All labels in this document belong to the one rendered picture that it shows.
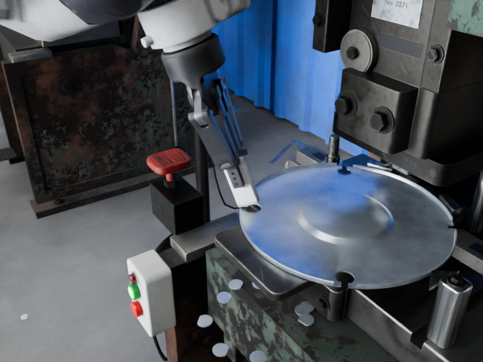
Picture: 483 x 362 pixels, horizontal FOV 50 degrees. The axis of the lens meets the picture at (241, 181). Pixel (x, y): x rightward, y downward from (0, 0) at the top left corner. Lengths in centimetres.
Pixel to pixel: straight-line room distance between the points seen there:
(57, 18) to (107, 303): 129
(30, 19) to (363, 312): 54
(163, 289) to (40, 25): 47
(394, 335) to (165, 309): 39
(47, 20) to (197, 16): 16
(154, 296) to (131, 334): 77
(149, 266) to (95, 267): 104
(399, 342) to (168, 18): 48
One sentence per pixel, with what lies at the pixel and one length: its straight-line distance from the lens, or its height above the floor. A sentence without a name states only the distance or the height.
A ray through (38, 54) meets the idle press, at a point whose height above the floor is 64.
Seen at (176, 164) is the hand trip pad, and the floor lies 76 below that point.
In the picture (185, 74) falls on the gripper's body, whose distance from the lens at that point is 62.
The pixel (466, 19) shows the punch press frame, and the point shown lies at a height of 107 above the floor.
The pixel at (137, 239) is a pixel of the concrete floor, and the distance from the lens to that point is 200.
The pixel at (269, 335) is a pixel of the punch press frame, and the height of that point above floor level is 61.
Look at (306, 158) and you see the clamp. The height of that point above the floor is 75.
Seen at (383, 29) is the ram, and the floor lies 103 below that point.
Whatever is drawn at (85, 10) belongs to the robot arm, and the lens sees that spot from 55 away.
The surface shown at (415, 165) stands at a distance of 68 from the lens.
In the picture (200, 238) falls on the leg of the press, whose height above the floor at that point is 64.
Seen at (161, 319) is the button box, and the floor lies 53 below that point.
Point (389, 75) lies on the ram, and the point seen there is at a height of 98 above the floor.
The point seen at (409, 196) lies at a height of 78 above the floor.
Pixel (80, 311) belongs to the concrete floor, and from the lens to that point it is 176.
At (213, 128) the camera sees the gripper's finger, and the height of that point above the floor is 92.
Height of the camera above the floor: 118
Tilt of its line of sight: 31 degrees down
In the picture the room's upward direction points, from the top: straight up
